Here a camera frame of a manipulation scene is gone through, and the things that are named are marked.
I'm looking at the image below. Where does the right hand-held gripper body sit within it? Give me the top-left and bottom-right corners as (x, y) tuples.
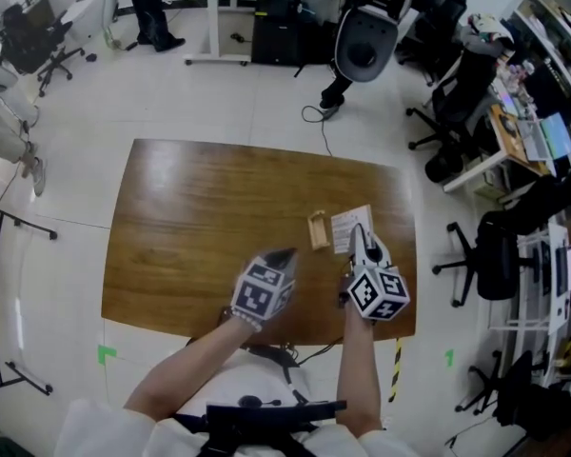
(338, 257), (412, 323)

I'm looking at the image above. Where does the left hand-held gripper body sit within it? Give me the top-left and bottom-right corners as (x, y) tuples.
(231, 259), (298, 324)

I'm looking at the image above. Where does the small white card box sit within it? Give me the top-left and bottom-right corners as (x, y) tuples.
(330, 204), (374, 256)

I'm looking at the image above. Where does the person's right forearm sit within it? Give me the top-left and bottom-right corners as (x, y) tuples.
(335, 314), (384, 440)

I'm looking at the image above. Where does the person's left forearm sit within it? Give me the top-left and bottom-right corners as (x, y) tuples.
(122, 319), (263, 423)

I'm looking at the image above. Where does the brown wooden table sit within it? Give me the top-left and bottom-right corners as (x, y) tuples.
(100, 137), (418, 349)

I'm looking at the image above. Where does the person's white shirt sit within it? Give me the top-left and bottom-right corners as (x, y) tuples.
(51, 345), (420, 457)

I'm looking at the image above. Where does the black trash bin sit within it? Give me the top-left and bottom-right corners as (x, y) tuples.
(424, 148), (466, 185)

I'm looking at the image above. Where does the black office chair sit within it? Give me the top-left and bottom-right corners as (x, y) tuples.
(455, 349), (553, 418)
(394, 0), (468, 88)
(431, 171), (571, 308)
(0, 0), (87, 98)
(405, 48), (501, 151)

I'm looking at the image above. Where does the black chest harness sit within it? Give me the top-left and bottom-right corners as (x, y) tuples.
(173, 397), (348, 457)

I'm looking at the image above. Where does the pale green storage box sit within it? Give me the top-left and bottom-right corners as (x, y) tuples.
(472, 172), (506, 205)

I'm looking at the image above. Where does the wooden top office desk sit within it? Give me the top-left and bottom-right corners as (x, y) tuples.
(442, 102), (553, 194)

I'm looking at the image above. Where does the white office desk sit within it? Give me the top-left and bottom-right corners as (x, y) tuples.
(487, 221), (571, 397)

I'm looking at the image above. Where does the open silver laptop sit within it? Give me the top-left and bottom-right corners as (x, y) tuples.
(517, 110), (571, 162)

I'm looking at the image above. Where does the grey shell backpack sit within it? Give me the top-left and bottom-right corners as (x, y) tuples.
(0, 62), (20, 95)
(334, 3), (402, 84)

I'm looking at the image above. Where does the black computer tower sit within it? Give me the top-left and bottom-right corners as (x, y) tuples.
(250, 0), (315, 66)

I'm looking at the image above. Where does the grey jacket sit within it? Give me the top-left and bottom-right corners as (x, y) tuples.
(459, 10), (516, 50)

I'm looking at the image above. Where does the white floor appliance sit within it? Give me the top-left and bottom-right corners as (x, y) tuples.
(62, 0), (109, 43)

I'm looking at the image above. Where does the white bead bracelet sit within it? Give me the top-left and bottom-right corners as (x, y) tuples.
(223, 306), (264, 335)

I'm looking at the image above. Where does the black tether cable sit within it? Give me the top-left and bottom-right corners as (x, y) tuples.
(301, 104), (347, 367)

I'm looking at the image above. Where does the white wall shelving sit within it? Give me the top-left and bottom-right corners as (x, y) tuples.
(499, 0), (571, 194)

